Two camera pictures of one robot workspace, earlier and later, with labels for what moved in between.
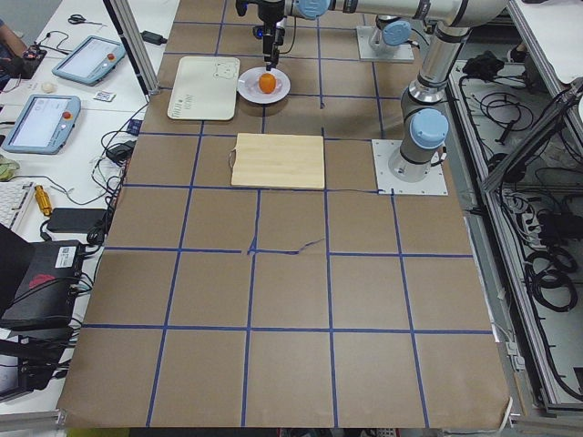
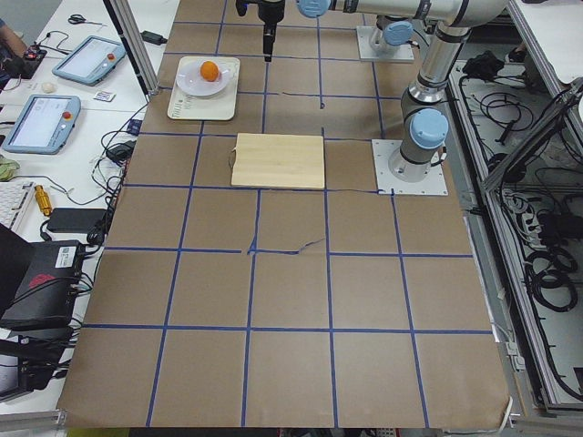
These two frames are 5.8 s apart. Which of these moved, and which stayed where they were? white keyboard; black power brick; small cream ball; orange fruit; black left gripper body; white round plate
Moved: orange fruit; white round plate
Stayed: black left gripper body; white keyboard; black power brick; small cream ball
